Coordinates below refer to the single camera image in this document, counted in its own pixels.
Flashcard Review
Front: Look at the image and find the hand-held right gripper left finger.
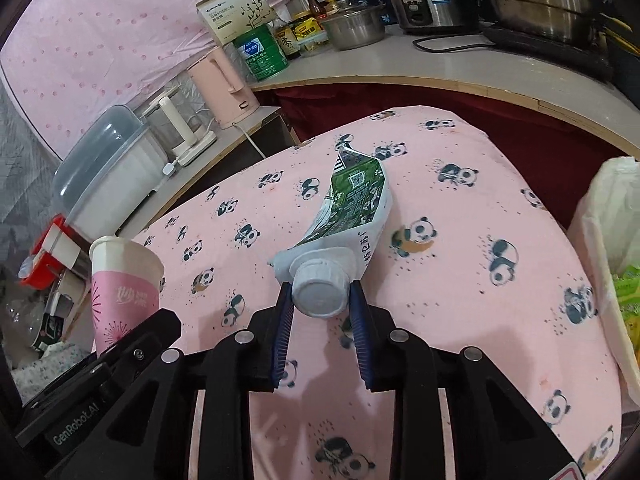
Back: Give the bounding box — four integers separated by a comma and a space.
45, 281, 296, 480

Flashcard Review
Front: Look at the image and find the pink dotted cloth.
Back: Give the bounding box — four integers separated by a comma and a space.
0, 0, 321, 161

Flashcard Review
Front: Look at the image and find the clear glass bowl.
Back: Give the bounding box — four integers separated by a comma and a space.
0, 300, 47, 356

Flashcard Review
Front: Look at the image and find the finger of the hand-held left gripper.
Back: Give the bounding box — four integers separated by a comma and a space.
92, 308, 182, 391

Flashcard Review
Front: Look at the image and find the grey floral cloth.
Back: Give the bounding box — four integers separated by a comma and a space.
10, 342, 97, 397

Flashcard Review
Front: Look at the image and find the yellow label jar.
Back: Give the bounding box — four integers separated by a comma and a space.
290, 10, 331, 56

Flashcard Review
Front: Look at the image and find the dark red counter skirt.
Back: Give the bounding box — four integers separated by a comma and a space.
250, 85, 640, 231

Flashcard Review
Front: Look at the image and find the white plastic trash bag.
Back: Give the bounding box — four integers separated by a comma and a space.
567, 156, 640, 376

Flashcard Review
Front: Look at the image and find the white power cord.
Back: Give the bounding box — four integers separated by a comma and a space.
235, 122, 266, 158

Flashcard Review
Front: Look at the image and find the black power cable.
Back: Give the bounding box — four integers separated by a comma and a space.
412, 32, 488, 54

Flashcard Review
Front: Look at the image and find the pink electric kettle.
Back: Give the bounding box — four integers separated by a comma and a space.
187, 47, 261, 129

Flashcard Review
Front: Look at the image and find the beige cardboard box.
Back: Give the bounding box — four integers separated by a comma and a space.
195, 0, 277, 46

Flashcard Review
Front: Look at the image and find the pink panda tablecloth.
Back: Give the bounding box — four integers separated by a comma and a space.
132, 104, 623, 480

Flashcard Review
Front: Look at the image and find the black induction cooker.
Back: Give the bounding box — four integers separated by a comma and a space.
482, 25, 616, 83

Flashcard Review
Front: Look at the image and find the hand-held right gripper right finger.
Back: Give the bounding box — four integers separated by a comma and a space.
348, 281, 586, 480

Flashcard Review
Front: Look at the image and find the red white box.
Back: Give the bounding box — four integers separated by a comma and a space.
20, 215, 93, 291

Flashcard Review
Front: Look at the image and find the small steel pot with lid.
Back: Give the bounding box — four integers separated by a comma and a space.
320, 2, 387, 51

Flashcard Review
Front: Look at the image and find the green white toothpaste tube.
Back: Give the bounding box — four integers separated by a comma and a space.
269, 133, 392, 319

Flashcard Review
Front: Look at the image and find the white glass electric kettle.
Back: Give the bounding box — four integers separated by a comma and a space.
142, 94, 217, 167

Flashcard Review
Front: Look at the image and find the green tin can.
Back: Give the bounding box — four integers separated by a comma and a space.
232, 24, 290, 82

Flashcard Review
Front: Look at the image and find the yellow bowl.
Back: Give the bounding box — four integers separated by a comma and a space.
597, 12, 640, 58

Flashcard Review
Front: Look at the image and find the dark sauce jar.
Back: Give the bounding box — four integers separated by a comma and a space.
272, 22, 301, 60

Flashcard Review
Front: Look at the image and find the pink paper cup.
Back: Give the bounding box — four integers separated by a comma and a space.
89, 235, 166, 358

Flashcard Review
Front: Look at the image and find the yellow-green tissue packet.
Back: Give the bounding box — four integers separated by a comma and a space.
611, 267, 640, 353

